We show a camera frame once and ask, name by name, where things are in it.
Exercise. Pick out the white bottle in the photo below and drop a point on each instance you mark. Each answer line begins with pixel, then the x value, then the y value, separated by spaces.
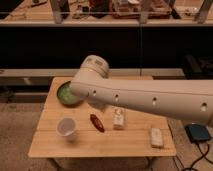
pixel 119 119

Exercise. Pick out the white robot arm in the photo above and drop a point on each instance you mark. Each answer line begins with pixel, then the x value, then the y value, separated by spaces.
pixel 190 100

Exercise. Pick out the black floor box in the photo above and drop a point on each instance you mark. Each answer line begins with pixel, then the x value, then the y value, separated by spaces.
pixel 197 133

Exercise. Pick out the clear plastic cup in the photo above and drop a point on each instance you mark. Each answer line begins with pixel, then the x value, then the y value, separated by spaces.
pixel 66 128

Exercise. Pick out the green bowl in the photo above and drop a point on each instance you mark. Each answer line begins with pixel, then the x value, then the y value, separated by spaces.
pixel 65 96

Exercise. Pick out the wooden table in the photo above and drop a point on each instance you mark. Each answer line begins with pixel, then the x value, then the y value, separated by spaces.
pixel 134 140

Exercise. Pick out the white sponge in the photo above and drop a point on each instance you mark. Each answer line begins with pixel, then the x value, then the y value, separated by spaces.
pixel 156 138

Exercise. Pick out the long background shelf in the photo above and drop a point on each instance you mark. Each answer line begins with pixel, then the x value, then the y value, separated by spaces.
pixel 106 13

